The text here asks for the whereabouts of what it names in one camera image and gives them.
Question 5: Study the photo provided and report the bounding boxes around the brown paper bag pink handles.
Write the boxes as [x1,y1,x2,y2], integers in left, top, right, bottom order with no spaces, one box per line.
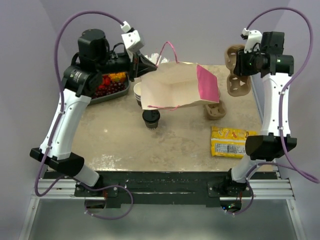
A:
[140,41,220,110]

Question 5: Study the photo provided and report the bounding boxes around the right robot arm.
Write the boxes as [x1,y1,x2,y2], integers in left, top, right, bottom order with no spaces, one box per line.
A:
[222,29,297,197]

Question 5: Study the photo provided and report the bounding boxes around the stack of paper cups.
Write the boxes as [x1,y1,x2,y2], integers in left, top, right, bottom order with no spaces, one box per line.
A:
[133,82,142,108]

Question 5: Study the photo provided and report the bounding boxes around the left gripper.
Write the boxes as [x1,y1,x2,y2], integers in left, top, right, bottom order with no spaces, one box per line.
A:
[96,47,157,82]

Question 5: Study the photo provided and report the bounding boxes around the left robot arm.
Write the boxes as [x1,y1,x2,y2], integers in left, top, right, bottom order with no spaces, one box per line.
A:
[29,29,157,196]

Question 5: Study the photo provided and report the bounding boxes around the orange spiky fruit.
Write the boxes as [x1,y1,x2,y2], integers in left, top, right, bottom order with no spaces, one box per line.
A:
[108,72,127,82]

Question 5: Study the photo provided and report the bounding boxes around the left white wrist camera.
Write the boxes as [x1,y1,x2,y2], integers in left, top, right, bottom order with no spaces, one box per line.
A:
[120,21,145,53]

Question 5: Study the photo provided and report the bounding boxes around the aluminium frame rail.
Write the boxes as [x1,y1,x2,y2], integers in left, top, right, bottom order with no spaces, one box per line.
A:
[19,171,305,240]

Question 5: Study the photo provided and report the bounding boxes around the black paper coffee cup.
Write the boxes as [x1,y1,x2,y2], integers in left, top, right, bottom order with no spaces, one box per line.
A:
[144,120,159,130]

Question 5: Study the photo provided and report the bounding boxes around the grey fruit tray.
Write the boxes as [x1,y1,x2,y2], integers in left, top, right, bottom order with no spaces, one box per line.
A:
[89,72,130,105]

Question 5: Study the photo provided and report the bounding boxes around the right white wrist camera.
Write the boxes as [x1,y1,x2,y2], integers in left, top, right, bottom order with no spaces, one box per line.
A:
[241,28,263,54]

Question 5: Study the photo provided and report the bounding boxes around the single cardboard cup carrier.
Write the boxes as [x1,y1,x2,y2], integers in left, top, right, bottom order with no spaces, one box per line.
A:
[224,44,252,97]

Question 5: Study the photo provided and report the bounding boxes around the black plastic cup lid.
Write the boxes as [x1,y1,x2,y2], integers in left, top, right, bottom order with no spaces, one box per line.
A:
[142,109,161,124]

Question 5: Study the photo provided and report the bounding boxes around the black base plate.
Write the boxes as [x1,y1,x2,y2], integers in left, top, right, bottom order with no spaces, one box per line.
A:
[42,171,253,209]

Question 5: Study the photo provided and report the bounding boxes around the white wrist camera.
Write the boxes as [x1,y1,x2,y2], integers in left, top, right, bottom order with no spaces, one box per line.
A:
[120,21,145,53]
[241,28,263,54]

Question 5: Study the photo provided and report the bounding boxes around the white wrapped straws bunch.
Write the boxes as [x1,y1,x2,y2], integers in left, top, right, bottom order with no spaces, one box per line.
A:
[145,53,169,65]

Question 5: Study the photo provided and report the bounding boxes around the yellow snack bag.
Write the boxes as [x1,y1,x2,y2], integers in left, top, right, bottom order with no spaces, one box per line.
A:
[210,126,258,159]

